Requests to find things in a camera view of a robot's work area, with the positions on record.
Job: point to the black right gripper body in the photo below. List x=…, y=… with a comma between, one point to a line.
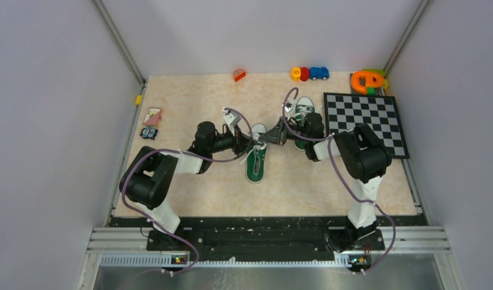
x=283, y=136

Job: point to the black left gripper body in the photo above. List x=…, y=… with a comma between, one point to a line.
x=236, y=143

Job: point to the green canvas sneaker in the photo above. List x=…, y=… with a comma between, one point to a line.
x=304, y=108
x=254, y=160

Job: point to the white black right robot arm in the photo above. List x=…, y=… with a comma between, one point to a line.
x=364, y=155

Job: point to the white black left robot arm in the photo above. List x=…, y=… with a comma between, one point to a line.
x=147, y=181

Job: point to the yellow toy block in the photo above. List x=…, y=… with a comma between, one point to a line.
x=295, y=74

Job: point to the orange toy brick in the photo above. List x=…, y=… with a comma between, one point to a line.
x=239, y=74

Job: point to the black white chessboard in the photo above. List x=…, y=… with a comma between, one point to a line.
x=343, y=112

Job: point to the red toy block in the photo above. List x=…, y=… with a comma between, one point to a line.
x=304, y=74

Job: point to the blue toy car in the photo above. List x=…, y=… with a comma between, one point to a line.
x=316, y=73

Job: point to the pink tangram puzzle box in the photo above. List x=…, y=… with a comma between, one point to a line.
x=153, y=117

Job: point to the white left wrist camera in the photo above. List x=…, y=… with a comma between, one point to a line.
x=231, y=119

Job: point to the orange green ring toy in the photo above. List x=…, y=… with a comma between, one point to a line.
x=368, y=82

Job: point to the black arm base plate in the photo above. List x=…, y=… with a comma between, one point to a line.
x=247, y=239

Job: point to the aluminium frame rail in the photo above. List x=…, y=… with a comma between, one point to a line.
x=126, y=246

